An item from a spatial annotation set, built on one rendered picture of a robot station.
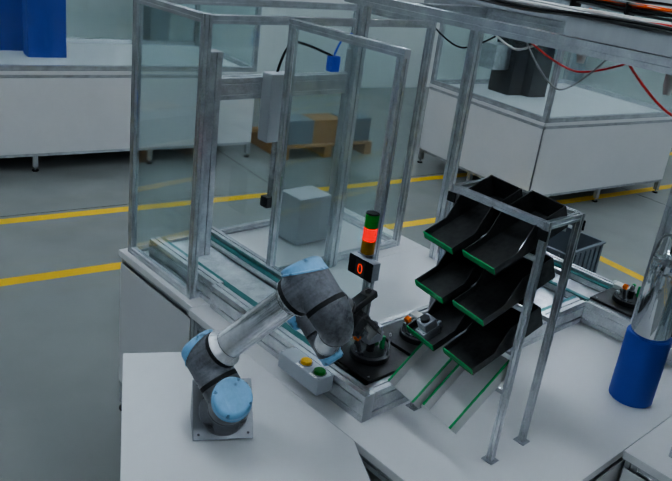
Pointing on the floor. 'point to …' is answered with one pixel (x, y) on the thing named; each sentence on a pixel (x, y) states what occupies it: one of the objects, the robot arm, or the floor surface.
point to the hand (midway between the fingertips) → (374, 327)
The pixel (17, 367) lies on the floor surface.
